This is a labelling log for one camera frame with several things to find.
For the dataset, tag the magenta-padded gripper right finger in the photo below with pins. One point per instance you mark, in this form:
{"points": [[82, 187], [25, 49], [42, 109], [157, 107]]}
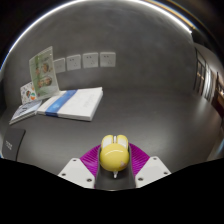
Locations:
{"points": [[153, 170]]}

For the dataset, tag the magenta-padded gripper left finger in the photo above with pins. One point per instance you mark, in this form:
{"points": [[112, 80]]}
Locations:
{"points": [[75, 170]]}

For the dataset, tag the yellow and white computer mouse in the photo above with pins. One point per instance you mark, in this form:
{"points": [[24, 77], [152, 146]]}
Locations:
{"points": [[114, 156]]}

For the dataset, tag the white book with blue stripe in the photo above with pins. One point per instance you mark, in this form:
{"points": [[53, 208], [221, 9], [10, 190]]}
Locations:
{"points": [[80, 103]]}

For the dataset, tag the grey striped magazine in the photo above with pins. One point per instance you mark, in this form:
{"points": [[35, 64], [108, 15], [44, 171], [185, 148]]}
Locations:
{"points": [[25, 111]]}

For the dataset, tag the white sticker sheet card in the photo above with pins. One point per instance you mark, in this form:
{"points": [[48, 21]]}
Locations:
{"points": [[26, 93]]}

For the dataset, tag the green food poster card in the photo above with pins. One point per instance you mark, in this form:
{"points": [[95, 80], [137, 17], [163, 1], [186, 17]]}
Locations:
{"points": [[43, 73]]}

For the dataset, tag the dark framed glass partition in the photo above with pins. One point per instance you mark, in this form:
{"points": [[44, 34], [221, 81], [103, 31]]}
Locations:
{"points": [[203, 76]]}

